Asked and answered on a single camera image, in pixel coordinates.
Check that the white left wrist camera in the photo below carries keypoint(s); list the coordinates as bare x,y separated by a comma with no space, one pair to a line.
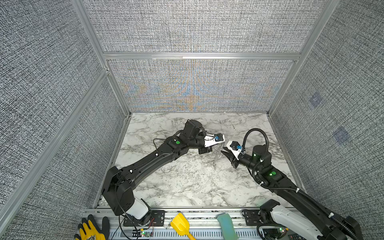
213,140

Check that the black remote control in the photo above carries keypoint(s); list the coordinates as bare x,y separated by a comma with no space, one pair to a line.
296,237

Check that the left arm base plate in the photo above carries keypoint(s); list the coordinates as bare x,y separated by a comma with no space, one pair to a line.
154,218

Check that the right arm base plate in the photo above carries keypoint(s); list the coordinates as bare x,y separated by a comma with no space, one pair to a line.
255,217

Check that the aluminium corner frame post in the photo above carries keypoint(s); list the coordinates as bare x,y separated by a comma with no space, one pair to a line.
89,29

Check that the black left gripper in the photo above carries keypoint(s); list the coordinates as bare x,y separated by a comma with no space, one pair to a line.
206,149

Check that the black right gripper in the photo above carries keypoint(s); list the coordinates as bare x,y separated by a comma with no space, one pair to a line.
231,157

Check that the yellow plastic scoop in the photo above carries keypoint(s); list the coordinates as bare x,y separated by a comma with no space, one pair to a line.
181,225

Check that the aluminium horizontal frame bar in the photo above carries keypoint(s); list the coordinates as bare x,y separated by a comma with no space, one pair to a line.
201,56

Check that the teal green sponge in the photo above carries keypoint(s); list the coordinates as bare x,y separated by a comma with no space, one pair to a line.
227,227

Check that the yellow black work glove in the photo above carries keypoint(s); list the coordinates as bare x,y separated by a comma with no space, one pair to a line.
90,230

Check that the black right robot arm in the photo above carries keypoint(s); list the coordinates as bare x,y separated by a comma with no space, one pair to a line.
315,222

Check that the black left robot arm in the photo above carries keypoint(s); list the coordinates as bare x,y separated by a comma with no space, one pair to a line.
119,184

